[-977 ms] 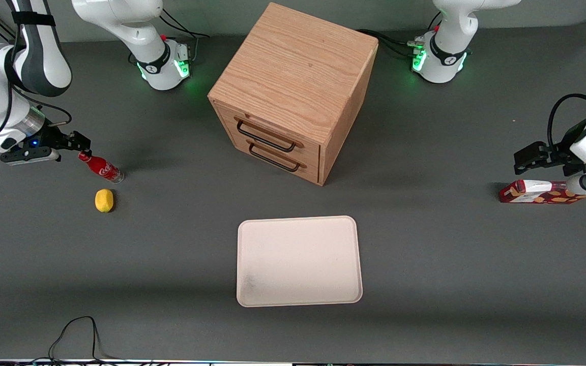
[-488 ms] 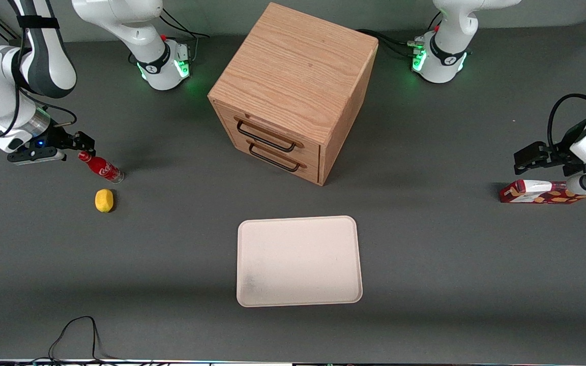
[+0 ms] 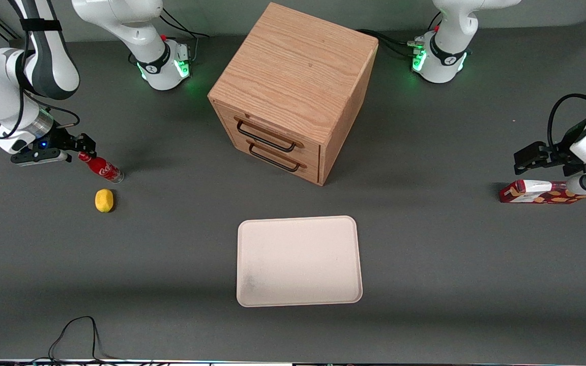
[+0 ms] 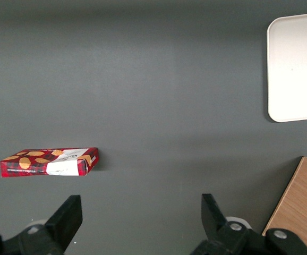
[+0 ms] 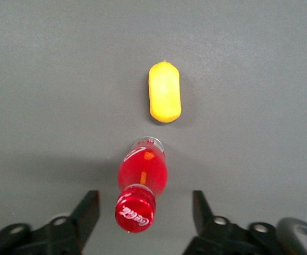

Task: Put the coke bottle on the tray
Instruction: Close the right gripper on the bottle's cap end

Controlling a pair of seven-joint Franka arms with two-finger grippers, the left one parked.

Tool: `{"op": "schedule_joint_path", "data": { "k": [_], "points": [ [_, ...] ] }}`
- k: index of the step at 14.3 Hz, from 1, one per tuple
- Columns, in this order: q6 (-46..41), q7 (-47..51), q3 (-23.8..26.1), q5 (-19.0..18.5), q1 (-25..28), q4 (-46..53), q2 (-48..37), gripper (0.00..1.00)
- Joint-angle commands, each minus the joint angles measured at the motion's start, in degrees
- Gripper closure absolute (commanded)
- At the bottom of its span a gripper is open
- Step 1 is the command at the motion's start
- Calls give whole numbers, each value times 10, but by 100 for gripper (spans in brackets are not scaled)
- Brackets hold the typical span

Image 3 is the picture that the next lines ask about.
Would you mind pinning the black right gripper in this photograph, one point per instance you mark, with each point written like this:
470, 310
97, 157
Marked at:
59, 141

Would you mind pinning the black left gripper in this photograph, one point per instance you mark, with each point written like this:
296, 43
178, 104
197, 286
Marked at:
560, 154

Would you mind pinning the red coke bottle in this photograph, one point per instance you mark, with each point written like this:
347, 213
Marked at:
102, 169

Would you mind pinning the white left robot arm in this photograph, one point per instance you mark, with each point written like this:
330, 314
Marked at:
445, 66

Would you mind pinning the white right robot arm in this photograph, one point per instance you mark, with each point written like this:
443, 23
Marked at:
158, 68

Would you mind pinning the beige plastic tray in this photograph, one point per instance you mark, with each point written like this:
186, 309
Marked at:
298, 262

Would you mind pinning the red snack box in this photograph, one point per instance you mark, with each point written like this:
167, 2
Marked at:
527, 195

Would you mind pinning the yellow lemon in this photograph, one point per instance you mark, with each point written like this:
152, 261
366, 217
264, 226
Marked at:
104, 200

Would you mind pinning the wooden drawer cabinet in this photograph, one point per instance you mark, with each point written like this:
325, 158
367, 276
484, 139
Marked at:
293, 76

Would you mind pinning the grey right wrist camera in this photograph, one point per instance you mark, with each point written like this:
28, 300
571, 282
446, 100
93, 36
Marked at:
38, 156

